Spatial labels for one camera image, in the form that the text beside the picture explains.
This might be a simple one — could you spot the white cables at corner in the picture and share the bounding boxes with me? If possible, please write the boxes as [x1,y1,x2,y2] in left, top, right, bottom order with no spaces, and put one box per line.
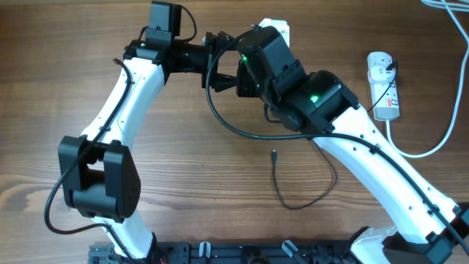
[419,0,469,14]

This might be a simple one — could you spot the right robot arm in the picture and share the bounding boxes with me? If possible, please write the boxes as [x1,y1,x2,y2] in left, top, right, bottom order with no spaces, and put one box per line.
[237,26,468,263]

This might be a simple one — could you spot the black USB charging cable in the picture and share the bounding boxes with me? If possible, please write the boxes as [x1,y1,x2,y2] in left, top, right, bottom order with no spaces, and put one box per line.
[272,59,399,211]

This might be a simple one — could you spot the white USB wall charger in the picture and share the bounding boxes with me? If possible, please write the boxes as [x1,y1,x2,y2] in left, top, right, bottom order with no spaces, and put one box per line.
[367,65,395,84]

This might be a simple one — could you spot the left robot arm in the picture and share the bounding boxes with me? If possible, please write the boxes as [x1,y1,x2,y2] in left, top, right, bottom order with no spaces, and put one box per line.
[44,29,235,263]

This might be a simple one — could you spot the white power strip cord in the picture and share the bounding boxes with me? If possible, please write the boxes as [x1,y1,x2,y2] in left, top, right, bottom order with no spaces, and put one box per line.
[385,0,469,159]

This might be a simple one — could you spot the white power strip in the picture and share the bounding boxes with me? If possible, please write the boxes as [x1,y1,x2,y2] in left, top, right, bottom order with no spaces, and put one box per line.
[367,51,400,122]

